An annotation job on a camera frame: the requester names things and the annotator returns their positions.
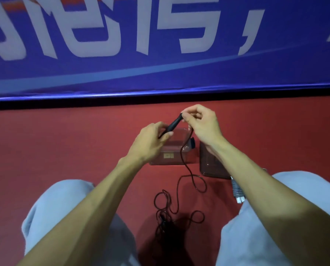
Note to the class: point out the person's leg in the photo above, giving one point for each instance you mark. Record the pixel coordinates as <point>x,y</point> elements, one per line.
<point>51,202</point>
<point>314,191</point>

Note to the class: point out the person's right leg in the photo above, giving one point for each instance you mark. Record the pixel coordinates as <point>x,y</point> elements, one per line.
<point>314,191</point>

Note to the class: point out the person's left thumb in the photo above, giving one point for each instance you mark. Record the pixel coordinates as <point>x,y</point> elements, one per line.
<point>166,136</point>

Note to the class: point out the person's left forearm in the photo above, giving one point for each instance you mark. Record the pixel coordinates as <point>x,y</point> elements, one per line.
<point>81,213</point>

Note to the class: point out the dark clear container lid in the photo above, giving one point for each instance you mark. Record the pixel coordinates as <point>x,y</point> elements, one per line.
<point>210,166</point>

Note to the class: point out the person's right forearm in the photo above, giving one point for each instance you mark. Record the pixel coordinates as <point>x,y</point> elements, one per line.
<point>270,207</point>

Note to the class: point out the blue banner with white characters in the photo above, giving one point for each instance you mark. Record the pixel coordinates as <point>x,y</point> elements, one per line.
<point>165,47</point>

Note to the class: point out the clear plastic container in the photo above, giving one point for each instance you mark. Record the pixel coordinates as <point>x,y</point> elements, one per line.
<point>170,155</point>

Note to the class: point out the person's right hand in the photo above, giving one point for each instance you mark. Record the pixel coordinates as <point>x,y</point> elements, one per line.
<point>206,127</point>

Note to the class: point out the person's right thumb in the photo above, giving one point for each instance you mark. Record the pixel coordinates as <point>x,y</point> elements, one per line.
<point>191,117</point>

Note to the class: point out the person's left leg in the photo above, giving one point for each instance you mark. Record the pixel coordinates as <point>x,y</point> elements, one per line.
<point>51,202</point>

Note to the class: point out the person's left hand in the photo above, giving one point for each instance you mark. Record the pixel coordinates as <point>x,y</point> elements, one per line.
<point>145,145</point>

